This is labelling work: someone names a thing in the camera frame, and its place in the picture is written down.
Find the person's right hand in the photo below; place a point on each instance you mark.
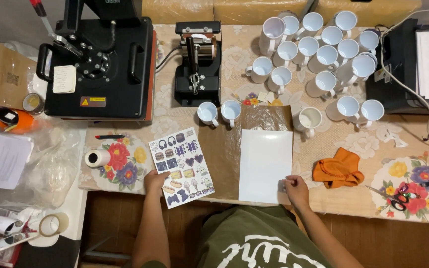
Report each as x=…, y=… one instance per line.
x=298, y=191

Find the person's left hand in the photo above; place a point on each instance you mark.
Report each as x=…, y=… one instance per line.
x=154, y=183

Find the printed sticker design sheet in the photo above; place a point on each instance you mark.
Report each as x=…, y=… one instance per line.
x=183, y=167

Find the white paper sheet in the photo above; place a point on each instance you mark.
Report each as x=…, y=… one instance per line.
x=264, y=167

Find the orange cloth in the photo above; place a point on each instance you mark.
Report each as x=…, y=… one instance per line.
x=338, y=168

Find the beige floral tablecloth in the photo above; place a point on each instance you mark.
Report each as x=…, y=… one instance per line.
x=348, y=175

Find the white tape roll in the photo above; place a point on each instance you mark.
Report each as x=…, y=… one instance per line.
x=97, y=157

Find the person's green printed shirt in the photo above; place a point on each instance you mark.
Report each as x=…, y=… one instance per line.
x=259, y=242

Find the red and black pen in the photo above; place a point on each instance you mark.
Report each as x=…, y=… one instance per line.
x=109, y=137

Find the brown nonstick liner sheet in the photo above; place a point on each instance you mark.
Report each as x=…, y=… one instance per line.
x=224, y=156

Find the small beige paper pieces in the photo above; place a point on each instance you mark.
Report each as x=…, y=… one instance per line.
x=266, y=97

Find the heap of clear plastic bags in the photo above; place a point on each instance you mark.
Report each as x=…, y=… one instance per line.
x=50, y=167

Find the large clear tape roll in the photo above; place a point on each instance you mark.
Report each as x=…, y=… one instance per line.
x=53, y=224

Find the white paper scraps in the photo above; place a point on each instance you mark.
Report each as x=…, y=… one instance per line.
x=395, y=139

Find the black mug heat press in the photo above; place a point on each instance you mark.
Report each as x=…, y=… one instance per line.
x=198, y=67

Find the black flat heat press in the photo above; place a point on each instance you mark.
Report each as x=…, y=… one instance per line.
x=99, y=70

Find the cluster of white mugs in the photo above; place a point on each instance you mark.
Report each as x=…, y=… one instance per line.
x=326, y=59

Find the white handwritten note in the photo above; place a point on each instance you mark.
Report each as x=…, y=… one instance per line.
x=64, y=79

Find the small clear tape roll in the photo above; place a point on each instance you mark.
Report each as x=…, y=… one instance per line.
x=33, y=103

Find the orange and black tool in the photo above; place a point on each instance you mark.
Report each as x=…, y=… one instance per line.
x=15, y=121

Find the printed white document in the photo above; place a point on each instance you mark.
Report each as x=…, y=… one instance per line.
x=0, y=159

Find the rolled white paper sheets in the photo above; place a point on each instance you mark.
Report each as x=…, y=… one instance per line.
x=2, y=230

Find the black printer with paper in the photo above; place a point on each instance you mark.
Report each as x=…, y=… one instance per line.
x=419, y=67

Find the brown cardboard box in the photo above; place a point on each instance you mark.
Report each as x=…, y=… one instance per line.
x=2, y=74

